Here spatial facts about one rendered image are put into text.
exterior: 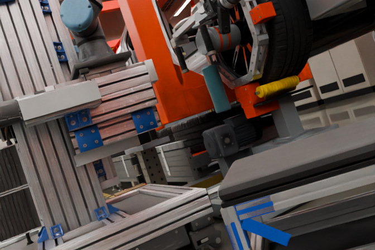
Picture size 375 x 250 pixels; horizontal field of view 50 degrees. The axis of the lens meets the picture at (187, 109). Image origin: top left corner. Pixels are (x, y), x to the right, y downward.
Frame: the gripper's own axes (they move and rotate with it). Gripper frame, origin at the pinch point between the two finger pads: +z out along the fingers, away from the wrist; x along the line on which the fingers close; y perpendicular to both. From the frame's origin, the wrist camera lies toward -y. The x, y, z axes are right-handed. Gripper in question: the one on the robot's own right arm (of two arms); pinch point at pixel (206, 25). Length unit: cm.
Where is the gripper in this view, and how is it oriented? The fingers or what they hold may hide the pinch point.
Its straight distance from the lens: 181.9
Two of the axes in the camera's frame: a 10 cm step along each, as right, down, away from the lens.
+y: -3.9, -9.2, 0.6
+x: -8.3, 3.2, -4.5
